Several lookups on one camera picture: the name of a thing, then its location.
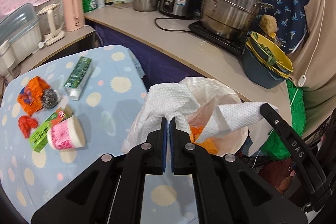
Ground orange foam fruit net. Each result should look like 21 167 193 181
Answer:
189 126 219 155

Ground green wasabi box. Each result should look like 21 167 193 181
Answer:
29 105 74 153

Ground white paper towel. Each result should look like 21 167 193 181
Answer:
197 102 272 145
121 83 200 153

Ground white bag trash bin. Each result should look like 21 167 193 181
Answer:
181 77 271 156

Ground pink white paper cup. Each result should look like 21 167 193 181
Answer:
47 115 86 150

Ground blue patterned tablecloth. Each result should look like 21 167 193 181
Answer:
1 46 200 221

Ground red crumpled plastic bag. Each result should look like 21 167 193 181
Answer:
18 115 38 139

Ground steel wool scrubber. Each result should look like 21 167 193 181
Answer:
42 88 60 109

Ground green drink carton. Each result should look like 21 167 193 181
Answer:
63 56 93 101

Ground orange plastic snack bag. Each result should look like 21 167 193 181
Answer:
17 76 51 116

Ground stacked yellow green bowls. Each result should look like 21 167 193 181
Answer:
242 31 294 89

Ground black induction cooker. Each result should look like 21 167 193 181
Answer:
188 20 244 56

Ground white blender cup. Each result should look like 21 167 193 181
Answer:
0 40 17 77

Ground large steel steamer pot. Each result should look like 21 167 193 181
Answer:
201 0 273 40

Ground white dish drainer box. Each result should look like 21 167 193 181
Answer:
0 3 42 63

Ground pink electric kettle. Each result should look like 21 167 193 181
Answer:
62 0 85 32

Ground small steel pot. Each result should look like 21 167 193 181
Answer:
133 0 159 12

